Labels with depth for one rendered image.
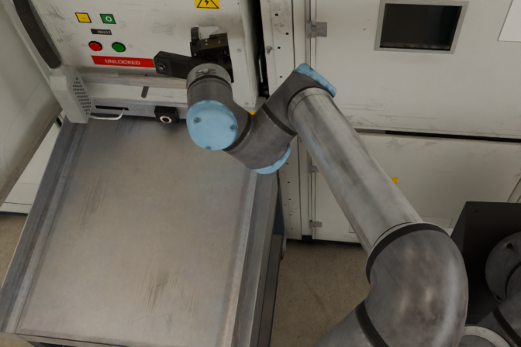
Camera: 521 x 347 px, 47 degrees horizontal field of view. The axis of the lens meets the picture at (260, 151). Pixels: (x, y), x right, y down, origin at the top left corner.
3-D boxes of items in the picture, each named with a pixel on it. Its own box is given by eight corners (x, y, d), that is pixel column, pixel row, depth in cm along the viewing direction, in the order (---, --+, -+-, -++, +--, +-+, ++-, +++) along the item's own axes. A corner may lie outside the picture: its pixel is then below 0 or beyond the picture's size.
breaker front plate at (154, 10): (253, 113, 163) (234, -26, 123) (83, 102, 169) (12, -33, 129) (254, 109, 163) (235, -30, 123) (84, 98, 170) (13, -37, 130)
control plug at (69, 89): (87, 124, 160) (64, 82, 145) (70, 123, 160) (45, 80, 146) (95, 101, 164) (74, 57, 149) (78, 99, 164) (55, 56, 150)
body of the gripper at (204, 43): (231, 59, 135) (235, 91, 126) (193, 65, 135) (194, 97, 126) (226, 29, 129) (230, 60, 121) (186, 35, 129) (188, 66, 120)
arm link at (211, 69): (191, 115, 123) (181, 75, 116) (191, 100, 126) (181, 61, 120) (235, 108, 123) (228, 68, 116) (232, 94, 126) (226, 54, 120)
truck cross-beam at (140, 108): (264, 124, 166) (263, 111, 161) (78, 111, 173) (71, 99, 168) (267, 110, 169) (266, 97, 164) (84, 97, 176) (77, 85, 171)
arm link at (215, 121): (216, 162, 115) (176, 136, 110) (213, 121, 124) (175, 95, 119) (251, 132, 111) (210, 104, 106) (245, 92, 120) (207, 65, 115)
